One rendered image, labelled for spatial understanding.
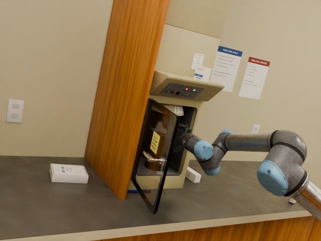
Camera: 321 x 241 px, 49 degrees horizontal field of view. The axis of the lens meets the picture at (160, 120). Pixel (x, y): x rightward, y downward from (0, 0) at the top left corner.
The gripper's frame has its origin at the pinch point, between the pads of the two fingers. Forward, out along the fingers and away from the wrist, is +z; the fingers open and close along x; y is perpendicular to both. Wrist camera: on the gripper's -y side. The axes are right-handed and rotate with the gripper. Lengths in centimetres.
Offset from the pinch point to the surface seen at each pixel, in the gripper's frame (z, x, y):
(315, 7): 34, -128, 91
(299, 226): -36, -81, -40
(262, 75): 34, -95, 36
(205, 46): -8.8, -6.1, 44.5
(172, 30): -9, 13, 48
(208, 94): -15.5, -9.4, 23.4
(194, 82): -20.1, 3.7, 28.3
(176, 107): -6.2, -0.3, 13.5
